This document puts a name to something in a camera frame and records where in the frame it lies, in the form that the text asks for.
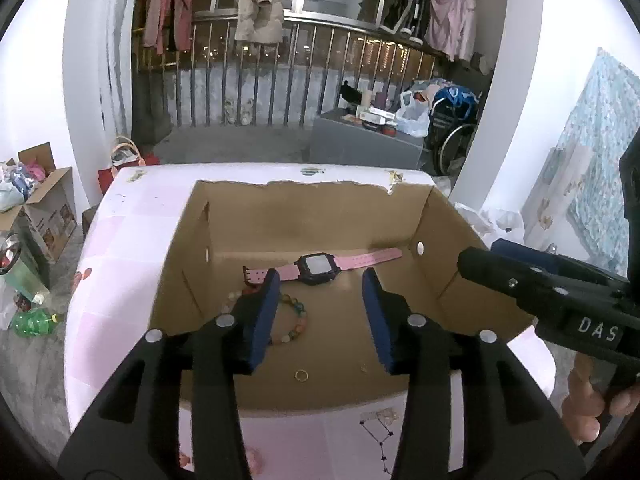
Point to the metal balcony railing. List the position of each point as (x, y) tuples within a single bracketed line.
[(320, 22)]

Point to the open printed cardboard box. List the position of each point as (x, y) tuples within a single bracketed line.
[(50, 220)]

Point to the brown cardboard box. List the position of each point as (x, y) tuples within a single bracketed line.
[(350, 230)]

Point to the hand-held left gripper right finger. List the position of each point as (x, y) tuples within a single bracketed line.
[(377, 320)]

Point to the hanging black white jacket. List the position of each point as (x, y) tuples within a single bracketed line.
[(415, 5)]

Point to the wheelchair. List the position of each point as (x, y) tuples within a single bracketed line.
[(450, 122)]

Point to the white printed paper roll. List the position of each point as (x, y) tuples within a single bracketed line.
[(555, 195)]

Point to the small cardboard box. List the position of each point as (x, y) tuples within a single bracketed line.
[(89, 220)]

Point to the person's right hand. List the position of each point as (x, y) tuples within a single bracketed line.
[(582, 400)]

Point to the turquoise canvas painting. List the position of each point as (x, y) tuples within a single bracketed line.
[(605, 160)]

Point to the hanging pale pink shirt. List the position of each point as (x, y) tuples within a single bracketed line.
[(452, 25)]

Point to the green translucent container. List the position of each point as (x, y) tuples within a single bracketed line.
[(25, 280)]

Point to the hanging beige coat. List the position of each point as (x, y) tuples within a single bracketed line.
[(260, 5)]

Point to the green plastic bottle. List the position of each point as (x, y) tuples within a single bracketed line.
[(32, 322)]

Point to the hanging pink red clothes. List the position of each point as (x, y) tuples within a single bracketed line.
[(170, 5)]

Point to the red paper bag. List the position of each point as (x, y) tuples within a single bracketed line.
[(107, 180)]

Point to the white plastic bag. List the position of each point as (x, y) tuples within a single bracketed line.
[(7, 197), (500, 220), (415, 120)]

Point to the grey cabinet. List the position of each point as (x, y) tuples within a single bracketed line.
[(360, 145)]

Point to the white shoe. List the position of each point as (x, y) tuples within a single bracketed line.
[(231, 111), (247, 112)]

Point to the flat white box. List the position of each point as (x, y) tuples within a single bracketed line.
[(377, 116)]

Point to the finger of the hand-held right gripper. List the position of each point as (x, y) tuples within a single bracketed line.
[(550, 260), (500, 272)]

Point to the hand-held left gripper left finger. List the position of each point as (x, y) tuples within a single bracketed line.
[(262, 320)]

